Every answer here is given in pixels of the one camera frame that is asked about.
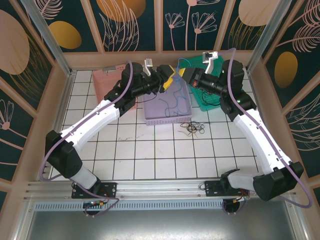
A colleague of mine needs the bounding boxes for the wall panel oval and feather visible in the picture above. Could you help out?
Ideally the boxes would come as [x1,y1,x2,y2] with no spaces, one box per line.
[263,0,320,108]

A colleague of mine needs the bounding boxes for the dark blue thin cable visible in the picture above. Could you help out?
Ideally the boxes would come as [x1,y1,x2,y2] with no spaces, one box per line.
[159,96,191,119]

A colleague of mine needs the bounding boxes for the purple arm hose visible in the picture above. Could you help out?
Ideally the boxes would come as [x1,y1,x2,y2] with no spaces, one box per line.
[219,47,314,216]
[39,59,137,218]

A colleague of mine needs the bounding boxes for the wall panel with flower outline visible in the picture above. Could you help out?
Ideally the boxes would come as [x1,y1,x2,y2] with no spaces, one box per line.
[0,76,35,182]

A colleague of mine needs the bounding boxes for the wall panel with pink flowers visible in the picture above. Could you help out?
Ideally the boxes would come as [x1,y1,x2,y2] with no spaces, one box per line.
[162,0,227,52]

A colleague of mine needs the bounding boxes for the wall panel with feather outlines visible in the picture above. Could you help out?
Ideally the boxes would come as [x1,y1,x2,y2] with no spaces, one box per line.
[284,96,320,179]

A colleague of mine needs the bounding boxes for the teal perforated plastic basket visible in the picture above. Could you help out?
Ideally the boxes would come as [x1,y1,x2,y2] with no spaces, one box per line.
[180,54,226,113]

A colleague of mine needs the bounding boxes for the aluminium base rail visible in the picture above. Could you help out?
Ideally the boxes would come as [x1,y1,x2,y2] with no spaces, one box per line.
[24,179,297,201]

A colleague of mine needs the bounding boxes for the wall panel with pink circle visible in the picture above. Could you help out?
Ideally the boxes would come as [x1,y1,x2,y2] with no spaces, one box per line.
[0,0,55,112]

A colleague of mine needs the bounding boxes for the wall panel with leaf outlines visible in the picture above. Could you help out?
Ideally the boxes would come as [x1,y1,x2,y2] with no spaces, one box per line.
[89,0,157,53]

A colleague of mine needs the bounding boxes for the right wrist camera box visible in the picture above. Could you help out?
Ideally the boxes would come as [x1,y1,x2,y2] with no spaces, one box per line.
[201,50,220,74]

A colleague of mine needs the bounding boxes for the long black thin cable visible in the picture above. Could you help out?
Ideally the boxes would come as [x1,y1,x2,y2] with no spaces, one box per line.
[199,90,223,106]

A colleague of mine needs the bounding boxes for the wall panel with yellow oval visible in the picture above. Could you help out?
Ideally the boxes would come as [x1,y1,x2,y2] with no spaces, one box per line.
[31,0,105,53]

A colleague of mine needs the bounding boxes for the aluminium frame floor rail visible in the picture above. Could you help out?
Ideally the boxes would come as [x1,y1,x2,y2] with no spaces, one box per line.
[37,71,77,181]

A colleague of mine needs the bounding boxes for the light blue thin cable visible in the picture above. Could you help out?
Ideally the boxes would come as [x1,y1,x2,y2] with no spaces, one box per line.
[173,58,191,103]

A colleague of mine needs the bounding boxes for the purple left arm hose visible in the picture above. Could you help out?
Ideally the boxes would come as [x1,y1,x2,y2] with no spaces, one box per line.
[39,59,137,218]

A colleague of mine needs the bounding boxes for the purple right arm hose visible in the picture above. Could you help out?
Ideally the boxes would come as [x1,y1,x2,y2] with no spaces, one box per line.
[219,47,314,216]

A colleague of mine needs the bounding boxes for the brown thin cable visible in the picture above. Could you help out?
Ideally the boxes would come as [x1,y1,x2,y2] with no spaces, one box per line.
[178,122,201,139]

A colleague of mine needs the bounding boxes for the steel sheet panel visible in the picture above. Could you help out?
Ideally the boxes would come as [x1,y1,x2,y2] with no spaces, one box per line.
[24,209,302,240]

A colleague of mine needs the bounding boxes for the purple perforated plastic basket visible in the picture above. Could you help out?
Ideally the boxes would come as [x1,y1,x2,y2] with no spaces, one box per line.
[141,72,194,127]

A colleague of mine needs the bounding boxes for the short black thin cable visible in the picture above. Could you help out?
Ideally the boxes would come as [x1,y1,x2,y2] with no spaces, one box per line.
[180,120,207,135]

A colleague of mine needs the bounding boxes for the perforated grey cable duct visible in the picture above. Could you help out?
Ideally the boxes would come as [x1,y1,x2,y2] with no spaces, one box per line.
[33,201,227,213]

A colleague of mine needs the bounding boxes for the aluminium frame post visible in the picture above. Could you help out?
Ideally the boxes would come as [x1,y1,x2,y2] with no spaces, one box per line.
[19,0,76,77]
[246,0,305,73]

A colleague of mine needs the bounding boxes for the pink perforated plastic basket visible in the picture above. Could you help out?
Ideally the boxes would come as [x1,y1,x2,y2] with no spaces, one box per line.
[91,64,139,111]

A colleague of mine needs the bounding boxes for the wall panel with pale circle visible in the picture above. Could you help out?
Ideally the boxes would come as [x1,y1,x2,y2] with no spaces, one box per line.
[219,0,272,51]

